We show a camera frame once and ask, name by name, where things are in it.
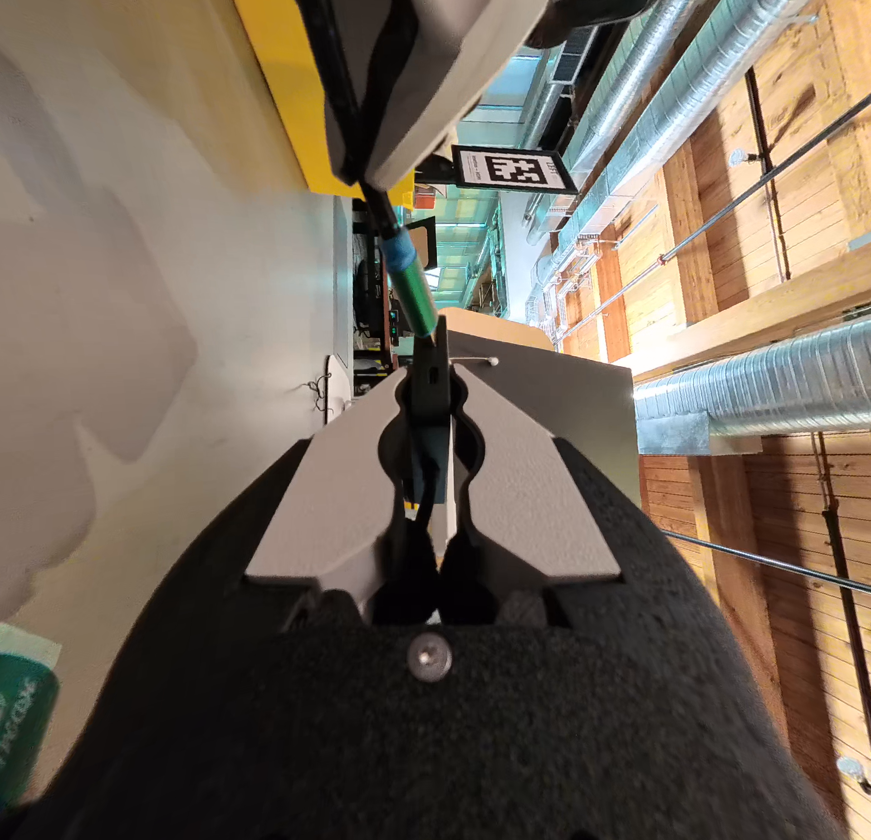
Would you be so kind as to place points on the black and white sign stand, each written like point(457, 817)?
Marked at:
point(517, 169)

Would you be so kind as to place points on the wooden-framed black book stand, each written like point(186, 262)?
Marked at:
point(565, 391)

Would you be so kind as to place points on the silver ceiling duct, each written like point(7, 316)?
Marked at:
point(762, 384)
point(714, 71)

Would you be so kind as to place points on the black hdmi switch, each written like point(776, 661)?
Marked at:
point(430, 404)

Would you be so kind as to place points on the tangled black thread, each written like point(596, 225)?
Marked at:
point(316, 385)

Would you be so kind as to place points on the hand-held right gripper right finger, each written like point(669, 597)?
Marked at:
point(537, 513)

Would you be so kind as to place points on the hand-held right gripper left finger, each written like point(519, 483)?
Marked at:
point(326, 513)

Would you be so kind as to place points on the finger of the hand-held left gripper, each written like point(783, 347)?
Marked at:
point(463, 50)
point(354, 37)

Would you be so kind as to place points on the yellow plastic bin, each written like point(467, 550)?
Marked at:
point(286, 71)

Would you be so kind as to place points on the tan-backed chair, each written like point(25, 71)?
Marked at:
point(423, 241)

